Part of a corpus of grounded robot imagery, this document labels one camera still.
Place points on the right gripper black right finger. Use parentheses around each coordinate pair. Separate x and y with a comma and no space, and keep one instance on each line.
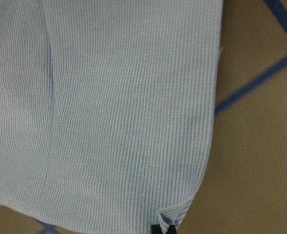
(171,230)

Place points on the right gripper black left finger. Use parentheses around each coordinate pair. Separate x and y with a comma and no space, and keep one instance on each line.
(155,229)

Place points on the light blue striped shirt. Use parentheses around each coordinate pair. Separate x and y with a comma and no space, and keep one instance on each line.
(106,110)

